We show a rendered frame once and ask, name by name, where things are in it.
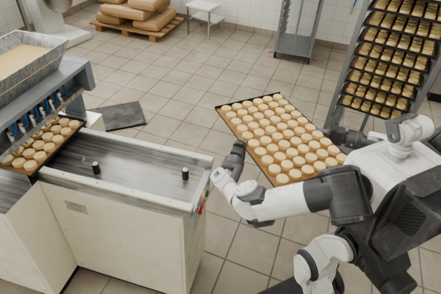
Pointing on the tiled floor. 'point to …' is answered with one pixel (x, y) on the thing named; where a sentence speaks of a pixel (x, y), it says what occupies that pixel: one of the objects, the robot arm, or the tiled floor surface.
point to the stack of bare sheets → (121, 115)
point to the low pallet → (138, 29)
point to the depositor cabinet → (37, 231)
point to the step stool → (204, 14)
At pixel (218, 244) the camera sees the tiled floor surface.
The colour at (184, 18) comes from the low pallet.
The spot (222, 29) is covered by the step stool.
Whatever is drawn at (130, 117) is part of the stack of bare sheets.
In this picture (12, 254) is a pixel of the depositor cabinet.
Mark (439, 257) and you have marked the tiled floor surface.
